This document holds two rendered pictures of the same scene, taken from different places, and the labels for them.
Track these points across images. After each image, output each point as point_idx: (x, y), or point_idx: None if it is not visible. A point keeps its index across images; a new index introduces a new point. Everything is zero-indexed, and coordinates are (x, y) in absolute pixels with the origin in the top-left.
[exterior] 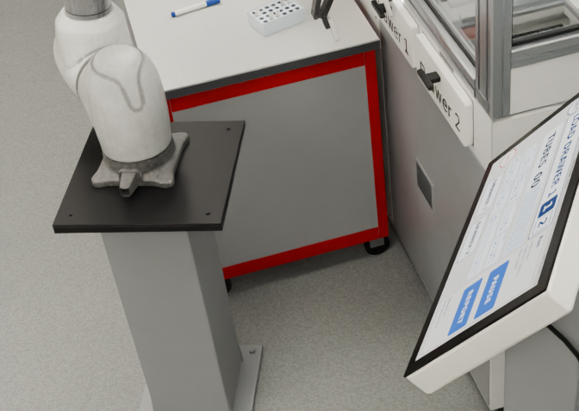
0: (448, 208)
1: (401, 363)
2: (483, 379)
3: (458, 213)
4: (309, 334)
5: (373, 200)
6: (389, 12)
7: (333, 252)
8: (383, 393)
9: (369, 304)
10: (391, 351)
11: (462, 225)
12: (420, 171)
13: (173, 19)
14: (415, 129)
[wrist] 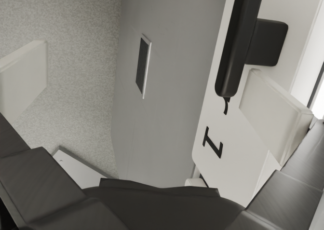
0: (138, 141)
1: (76, 60)
2: (112, 138)
3: (138, 176)
4: None
5: None
6: (245, 116)
7: None
8: (53, 79)
9: None
10: (73, 47)
11: (136, 178)
12: (145, 57)
13: None
14: (162, 56)
